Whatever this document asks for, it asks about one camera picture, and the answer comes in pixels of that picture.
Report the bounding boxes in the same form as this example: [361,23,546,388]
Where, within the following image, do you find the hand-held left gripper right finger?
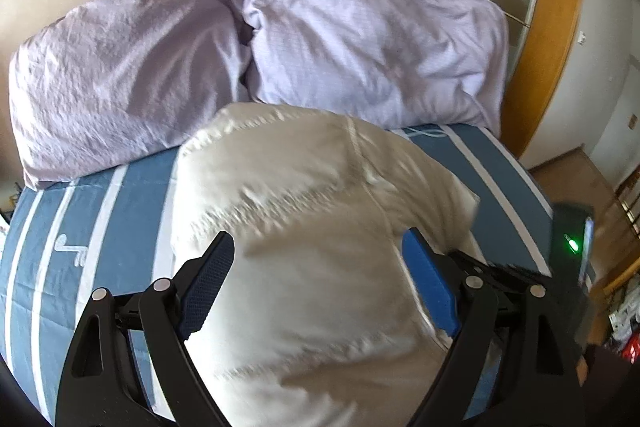
[401,228,585,427]

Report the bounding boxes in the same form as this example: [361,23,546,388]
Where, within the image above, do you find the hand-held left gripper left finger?
[55,231,236,427]

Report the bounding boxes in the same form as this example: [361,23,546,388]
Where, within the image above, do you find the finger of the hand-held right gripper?
[452,248,555,290]

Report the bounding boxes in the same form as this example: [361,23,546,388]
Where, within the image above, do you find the beige puffer jacket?
[170,103,501,427]

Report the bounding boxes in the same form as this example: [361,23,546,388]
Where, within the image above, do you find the wooden chair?
[600,167,640,303]

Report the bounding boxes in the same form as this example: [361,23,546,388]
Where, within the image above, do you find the white plastic bag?
[607,301,640,344]

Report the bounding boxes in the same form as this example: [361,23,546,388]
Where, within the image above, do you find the blue white striped bed sheet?
[0,122,557,427]

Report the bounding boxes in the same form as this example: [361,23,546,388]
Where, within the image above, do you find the wooden glass door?
[459,0,587,160]

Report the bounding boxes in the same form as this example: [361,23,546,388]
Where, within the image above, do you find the large lavender pillow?
[9,0,251,190]

